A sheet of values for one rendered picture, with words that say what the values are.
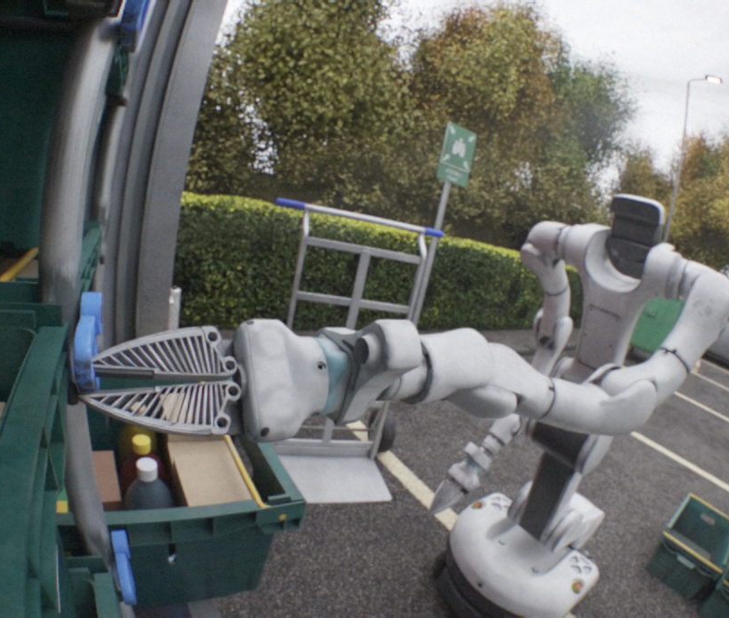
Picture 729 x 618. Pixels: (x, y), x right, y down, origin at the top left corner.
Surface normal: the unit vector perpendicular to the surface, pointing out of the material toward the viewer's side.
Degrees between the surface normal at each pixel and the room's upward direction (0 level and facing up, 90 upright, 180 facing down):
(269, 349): 47
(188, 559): 93
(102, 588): 0
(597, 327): 107
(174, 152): 90
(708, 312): 74
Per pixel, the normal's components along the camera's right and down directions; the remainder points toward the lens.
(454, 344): 0.33, -0.54
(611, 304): -0.84, 0.24
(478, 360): 0.51, -0.39
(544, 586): -0.05, -0.69
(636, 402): 0.07, 0.14
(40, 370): 0.21, -0.94
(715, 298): -0.63, -0.38
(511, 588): -0.40, -0.51
